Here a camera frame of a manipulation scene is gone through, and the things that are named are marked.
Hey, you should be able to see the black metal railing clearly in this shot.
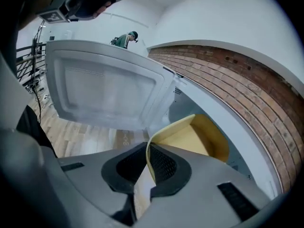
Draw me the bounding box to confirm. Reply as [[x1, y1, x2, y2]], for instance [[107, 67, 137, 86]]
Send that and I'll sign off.
[[16, 43, 48, 82]]

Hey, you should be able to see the person's left hand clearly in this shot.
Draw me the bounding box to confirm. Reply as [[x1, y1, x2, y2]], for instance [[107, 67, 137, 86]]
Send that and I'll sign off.
[[92, 0, 113, 19]]

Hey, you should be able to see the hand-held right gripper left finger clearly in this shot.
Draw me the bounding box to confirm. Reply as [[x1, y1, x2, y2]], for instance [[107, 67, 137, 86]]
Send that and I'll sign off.
[[57, 141, 148, 228]]

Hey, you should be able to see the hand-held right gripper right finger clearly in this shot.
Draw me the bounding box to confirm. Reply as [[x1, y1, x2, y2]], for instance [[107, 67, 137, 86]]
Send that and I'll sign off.
[[142, 143, 272, 228]]

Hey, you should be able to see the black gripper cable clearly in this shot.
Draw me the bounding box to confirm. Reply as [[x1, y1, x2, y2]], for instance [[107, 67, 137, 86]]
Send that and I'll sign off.
[[31, 20, 46, 124]]

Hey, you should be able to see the bowl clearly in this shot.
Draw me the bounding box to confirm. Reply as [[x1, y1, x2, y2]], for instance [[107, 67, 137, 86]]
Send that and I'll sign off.
[[133, 114, 230, 221]]

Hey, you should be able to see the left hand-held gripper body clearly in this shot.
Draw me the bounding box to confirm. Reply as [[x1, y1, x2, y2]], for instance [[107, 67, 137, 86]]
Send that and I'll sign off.
[[33, 0, 79, 24]]

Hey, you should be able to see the person's left forearm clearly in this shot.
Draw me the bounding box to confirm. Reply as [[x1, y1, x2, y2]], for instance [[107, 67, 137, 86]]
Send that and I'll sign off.
[[18, 0, 46, 31]]

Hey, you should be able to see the table with patterned cloth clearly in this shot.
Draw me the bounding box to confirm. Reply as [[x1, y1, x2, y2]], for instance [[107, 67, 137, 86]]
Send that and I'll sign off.
[[113, 128, 149, 150]]

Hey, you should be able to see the person's black printed t-shirt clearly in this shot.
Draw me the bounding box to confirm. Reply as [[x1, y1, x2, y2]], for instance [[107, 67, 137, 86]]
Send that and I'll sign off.
[[15, 104, 58, 159]]

